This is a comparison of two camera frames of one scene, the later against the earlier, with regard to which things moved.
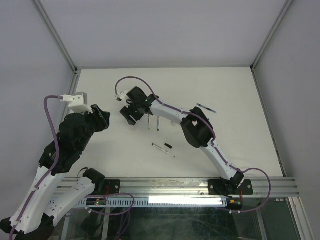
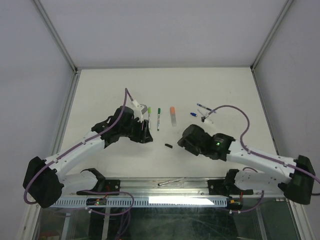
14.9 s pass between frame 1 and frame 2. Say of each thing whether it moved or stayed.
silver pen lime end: stayed
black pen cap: stayed
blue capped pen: stayed
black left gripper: moved
